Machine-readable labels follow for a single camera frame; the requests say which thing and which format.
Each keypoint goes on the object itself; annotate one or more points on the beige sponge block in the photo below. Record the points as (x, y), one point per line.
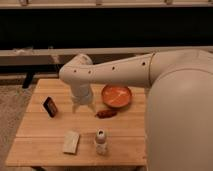
(71, 140)

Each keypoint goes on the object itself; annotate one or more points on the small black box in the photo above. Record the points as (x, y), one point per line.
(50, 107)

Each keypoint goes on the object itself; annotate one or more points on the orange bowl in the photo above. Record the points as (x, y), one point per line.
(116, 96)

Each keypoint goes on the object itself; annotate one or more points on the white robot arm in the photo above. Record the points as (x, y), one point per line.
(80, 72)

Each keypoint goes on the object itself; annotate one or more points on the wooden table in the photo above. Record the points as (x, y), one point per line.
(40, 138)

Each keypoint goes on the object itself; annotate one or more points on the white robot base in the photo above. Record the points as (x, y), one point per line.
(179, 116)

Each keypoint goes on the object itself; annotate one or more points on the clear plastic bottle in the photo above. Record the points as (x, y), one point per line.
(101, 142)

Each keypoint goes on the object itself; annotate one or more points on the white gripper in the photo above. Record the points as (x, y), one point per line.
(82, 94)

